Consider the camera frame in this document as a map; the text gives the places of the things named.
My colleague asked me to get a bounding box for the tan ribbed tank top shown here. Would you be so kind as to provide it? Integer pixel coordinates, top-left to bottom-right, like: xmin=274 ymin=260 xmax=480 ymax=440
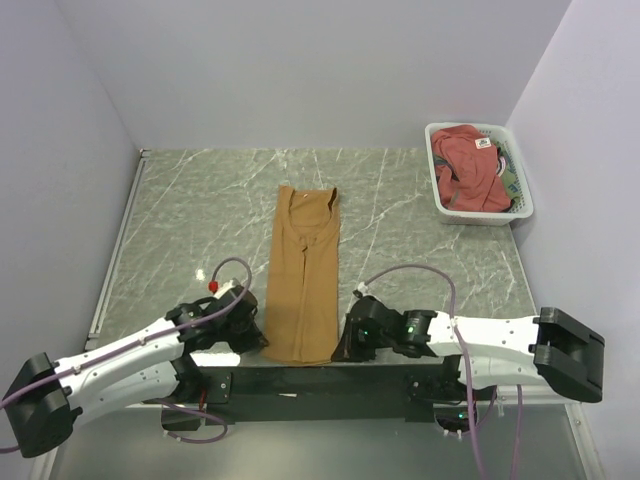
xmin=263 ymin=185 xmax=340 ymax=365

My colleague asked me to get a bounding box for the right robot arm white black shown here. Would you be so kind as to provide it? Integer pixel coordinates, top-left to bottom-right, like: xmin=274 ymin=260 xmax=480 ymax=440
xmin=331 ymin=295 xmax=605 ymax=403

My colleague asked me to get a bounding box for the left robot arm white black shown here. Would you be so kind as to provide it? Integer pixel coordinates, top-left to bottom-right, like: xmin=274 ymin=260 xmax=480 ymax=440
xmin=1 ymin=284 xmax=267 ymax=458

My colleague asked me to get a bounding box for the red tank top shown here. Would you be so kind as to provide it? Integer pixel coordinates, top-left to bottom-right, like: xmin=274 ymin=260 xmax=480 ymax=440
xmin=431 ymin=124 xmax=511 ymax=213

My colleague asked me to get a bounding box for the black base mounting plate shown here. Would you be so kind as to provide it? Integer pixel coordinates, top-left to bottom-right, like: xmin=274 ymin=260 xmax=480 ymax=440
xmin=170 ymin=359 xmax=467 ymax=424

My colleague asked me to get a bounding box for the white plastic laundry basket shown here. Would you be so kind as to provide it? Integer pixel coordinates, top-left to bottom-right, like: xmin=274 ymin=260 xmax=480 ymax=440
xmin=425 ymin=122 xmax=534 ymax=226

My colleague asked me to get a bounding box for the green garment in basket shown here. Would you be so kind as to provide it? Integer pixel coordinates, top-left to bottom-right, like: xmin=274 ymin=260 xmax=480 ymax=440
xmin=433 ymin=142 xmax=521 ymax=211

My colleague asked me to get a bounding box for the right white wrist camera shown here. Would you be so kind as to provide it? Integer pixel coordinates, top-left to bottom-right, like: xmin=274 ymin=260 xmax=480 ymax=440
xmin=352 ymin=282 xmax=369 ymax=299

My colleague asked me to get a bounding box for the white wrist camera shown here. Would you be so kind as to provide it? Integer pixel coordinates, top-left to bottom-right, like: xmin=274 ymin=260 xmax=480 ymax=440
xmin=207 ymin=279 xmax=242 ymax=299
xmin=352 ymin=282 xmax=369 ymax=299

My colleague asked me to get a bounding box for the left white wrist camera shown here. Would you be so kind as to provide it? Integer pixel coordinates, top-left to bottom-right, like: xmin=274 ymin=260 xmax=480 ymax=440
xmin=207 ymin=279 xmax=242 ymax=299

